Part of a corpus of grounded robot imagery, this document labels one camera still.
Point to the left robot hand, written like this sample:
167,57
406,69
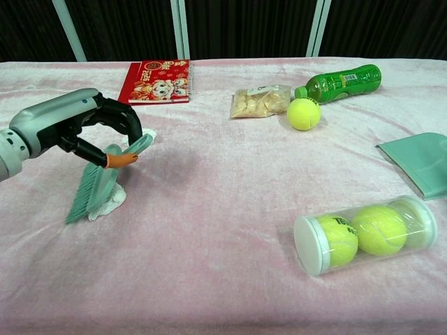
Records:
52,115

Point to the green hand brush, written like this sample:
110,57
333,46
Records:
99,188

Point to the white paper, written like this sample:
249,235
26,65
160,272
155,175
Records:
149,133
113,204

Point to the red spiral desk calendar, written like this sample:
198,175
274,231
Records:
157,83

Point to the clear snack bag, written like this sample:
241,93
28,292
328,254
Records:
255,104

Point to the pink velvet table cloth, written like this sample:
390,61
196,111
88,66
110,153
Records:
223,279

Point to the yellow-green tennis ball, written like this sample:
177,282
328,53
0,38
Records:
304,115
338,244
380,230

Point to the clear tennis ball tube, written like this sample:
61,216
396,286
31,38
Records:
307,240

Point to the green drink bottle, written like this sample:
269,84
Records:
342,83

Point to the green dustpan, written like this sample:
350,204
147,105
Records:
419,164

